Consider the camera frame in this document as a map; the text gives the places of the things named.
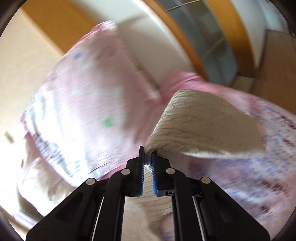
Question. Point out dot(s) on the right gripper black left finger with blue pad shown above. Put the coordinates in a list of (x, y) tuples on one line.
[(94, 211)]

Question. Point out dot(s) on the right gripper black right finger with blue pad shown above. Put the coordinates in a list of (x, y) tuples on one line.
[(201, 209)]

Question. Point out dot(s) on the beige cable-knit sweater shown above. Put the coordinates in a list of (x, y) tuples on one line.
[(202, 125)]

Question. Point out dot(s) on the pink floral bed sheet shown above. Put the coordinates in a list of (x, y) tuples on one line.
[(264, 186)]

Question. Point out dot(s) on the pink floral pillow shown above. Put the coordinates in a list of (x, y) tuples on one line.
[(95, 108)]

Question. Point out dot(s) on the orange wooden door frame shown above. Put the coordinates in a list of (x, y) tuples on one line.
[(212, 35)]

